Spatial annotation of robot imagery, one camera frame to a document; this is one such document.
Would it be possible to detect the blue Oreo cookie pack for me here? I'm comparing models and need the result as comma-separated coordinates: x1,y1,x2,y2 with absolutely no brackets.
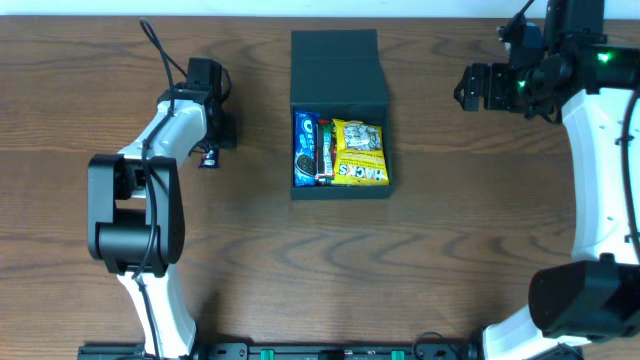
293,110,319,187

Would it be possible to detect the purple Dairy Milk bar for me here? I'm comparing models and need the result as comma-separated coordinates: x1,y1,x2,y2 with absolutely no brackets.
199,148,219,169

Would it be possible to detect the green chocolate bar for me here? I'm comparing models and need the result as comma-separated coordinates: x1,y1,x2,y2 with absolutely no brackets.
315,122,335,186

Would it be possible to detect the yellow candy bag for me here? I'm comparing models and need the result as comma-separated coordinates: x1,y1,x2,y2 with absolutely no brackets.
332,119,390,186

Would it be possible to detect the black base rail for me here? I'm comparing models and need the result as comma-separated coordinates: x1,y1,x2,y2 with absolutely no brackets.
77,341,585,360

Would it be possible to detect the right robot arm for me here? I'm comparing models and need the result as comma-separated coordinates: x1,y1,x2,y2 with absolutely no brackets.
454,43,639,359

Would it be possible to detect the dark green box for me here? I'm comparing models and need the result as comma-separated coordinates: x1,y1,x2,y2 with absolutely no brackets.
290,30,395,200

